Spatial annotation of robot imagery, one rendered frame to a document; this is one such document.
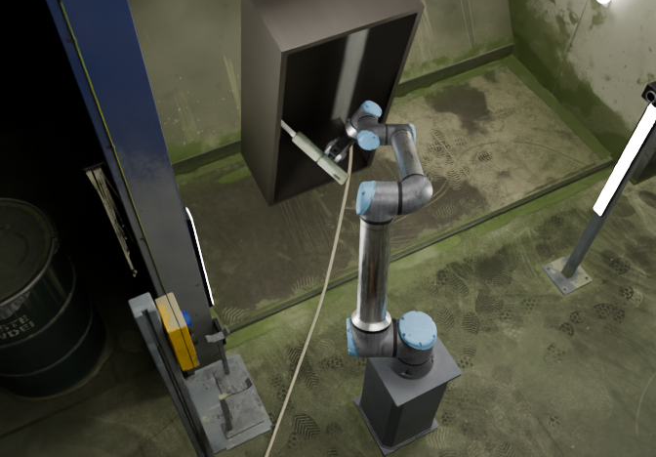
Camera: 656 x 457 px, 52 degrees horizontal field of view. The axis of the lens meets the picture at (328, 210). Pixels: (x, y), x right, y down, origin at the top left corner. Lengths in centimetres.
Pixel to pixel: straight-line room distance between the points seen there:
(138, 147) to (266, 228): 190
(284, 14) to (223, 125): 168
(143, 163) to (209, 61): 200
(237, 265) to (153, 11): 148
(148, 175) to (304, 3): 89
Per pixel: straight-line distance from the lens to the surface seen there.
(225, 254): 377
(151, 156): 209
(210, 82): 405
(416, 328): 256
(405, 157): 250
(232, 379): 259
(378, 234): 229
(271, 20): 250
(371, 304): 246
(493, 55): 491
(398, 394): 274
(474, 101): 466
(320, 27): 250
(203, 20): 402
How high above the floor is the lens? 317
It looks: 53 degrees down
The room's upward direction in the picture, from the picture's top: 1 degrees clockwise
